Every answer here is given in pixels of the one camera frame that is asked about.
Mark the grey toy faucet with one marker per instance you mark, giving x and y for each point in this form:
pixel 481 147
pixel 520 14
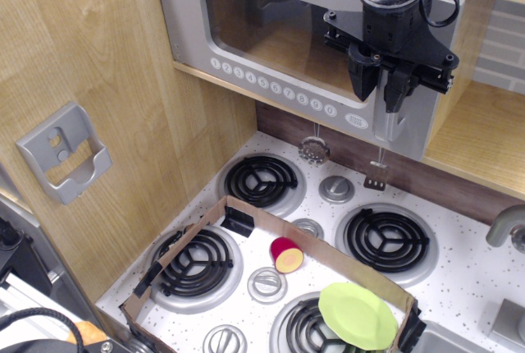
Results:
pixel 509 222

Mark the grey stove knob back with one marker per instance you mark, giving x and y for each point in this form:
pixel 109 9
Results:
pixel 336 189

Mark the brown cardboard box frame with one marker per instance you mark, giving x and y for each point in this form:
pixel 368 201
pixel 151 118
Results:
pixel 243 280

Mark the back right black burner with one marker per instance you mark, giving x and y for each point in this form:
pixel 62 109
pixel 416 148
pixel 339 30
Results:
pixel 388 240

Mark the front left black burner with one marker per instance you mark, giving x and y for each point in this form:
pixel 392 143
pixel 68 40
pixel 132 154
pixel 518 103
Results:
pixel 201 267

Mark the grey stove knob front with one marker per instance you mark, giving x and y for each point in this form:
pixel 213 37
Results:
pixel 225 338

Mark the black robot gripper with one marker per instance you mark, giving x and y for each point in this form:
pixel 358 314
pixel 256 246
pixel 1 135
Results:
pixel 386 38

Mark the grey stove knob center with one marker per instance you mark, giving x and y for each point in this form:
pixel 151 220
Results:
pixel 267 286

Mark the grey stove knob middle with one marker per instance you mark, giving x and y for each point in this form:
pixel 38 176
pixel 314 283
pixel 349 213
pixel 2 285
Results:
pixel 309 226

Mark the green toy plate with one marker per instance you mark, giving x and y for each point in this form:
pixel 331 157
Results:
pixel 357 316

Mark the orange object bottom left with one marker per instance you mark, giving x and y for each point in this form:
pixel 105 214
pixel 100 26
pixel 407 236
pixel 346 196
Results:
pixel 90 333

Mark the grey toy microwave door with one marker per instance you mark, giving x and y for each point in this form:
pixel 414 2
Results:
pixel 275 49

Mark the grey stove knob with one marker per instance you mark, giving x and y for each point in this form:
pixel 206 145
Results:
pixel 225 338
pixel 267 286
pixel 309 226
pixel 336 189

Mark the back left black burner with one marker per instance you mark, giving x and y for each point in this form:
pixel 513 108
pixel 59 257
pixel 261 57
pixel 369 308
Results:
pixel 260 180

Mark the hanging metal spatula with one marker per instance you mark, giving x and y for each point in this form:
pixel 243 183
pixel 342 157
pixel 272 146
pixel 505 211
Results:
pixel 377 172

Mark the black burner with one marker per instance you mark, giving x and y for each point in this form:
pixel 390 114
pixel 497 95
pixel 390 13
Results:
pixel 260 180
pixel 388 240
pixel 201 267
pixel 304 330

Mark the front right black burner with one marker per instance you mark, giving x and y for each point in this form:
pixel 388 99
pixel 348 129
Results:
pixel 304 330

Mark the red yellow toy fruit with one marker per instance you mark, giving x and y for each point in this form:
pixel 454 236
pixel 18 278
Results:
pixel 286 255

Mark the hanging metal strainer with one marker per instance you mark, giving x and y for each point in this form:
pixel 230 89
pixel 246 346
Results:
pixel 313 149

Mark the grey wall phone holder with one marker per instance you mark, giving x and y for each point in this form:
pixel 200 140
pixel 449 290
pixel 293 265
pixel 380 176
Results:
pixel 55 140

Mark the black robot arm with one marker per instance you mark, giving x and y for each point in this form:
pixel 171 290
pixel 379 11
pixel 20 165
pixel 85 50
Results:
pixel 395 36

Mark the grey toy sink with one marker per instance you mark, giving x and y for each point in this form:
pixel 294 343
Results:
pixel 500 329

